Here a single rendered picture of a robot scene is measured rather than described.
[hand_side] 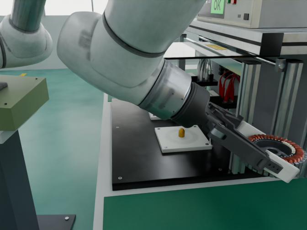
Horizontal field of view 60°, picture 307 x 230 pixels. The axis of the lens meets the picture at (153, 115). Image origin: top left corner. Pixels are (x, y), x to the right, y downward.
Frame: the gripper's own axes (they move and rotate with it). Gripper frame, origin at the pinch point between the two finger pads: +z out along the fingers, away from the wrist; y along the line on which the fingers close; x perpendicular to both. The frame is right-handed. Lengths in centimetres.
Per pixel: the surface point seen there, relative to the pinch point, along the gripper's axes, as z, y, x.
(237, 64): -7.3, -20.6, 9.8
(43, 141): -54, -177, -141
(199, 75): -2, -58, -1
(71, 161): -24, -142, -123
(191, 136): -0.7, -32.1, -15.9
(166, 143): -7.9, -27.8, -20.3
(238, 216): 5.5, -0.9, -15.7
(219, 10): -13, -45, 20
